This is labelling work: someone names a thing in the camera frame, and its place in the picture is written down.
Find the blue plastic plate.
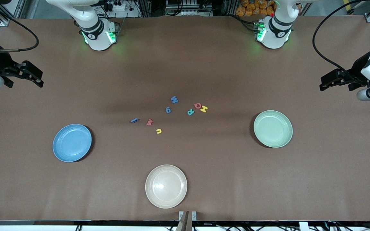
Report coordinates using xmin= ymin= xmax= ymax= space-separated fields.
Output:
xmin=52 ymin=124 xmax=93 ymax=163

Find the light green plastic plate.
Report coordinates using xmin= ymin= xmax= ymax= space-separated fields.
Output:
xmin=253 ymin=110 xmax=293 ymax=148

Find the white power strip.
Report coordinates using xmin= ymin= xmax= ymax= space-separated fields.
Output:
xmin=103 ymin=0 xmax=128 ymax=12

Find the background electronics unit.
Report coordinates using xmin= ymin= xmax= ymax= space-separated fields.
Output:
xmin=166 ymin=0 xmax=214 ymax=16

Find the beige plastic plate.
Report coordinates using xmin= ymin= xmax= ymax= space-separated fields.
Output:
xmin=145 ymin=164 xmax=188 ymax=209

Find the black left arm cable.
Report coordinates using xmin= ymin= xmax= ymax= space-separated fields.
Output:
xmin=312 ymin=0 xmax=370 ymax=79

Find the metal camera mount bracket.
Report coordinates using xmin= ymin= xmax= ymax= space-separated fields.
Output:
xmin=176 ymin=211 xmax=197 ymax=231

